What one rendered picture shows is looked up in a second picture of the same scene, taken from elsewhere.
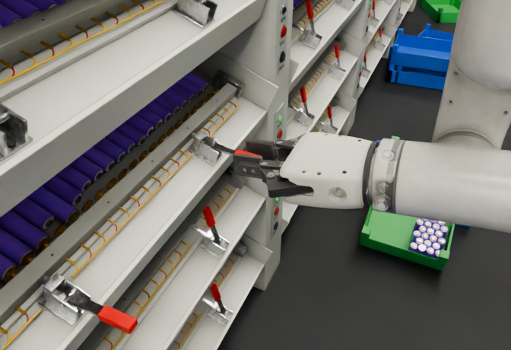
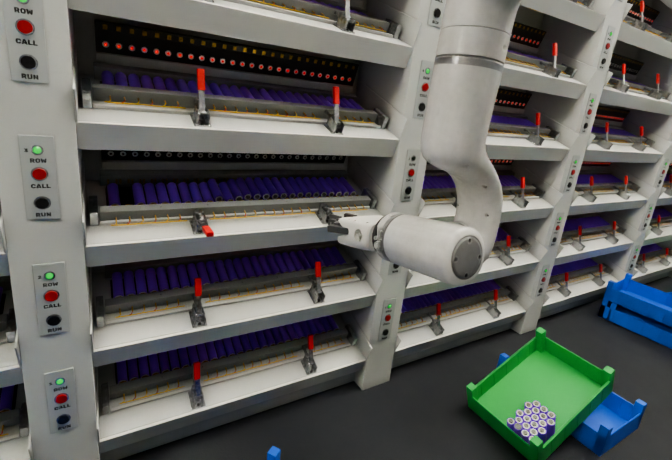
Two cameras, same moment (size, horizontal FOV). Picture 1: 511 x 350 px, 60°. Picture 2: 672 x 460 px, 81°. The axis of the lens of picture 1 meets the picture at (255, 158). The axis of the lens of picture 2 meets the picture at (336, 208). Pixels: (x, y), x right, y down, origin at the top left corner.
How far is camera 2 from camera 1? 45 cm
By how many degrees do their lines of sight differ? 36
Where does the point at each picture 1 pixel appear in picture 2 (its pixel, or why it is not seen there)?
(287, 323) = (361, 418)
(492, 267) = not seen: outside the picture
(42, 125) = (219, 126)
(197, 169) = (312, 221)
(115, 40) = (280, 121)
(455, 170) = (417, 225)
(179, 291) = (276, 302)
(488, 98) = (473, 200)
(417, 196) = (393, 239)
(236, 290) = (332, 361)
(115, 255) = (235, 225)
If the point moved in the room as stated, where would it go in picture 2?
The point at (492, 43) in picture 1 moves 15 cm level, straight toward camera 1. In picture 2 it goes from (425, 131) to (327, 123)
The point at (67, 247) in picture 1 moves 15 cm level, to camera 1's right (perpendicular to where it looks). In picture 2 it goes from (215, 206) to (273, 226)
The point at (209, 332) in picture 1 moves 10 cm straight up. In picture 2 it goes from (294, 371) to (297, 335)
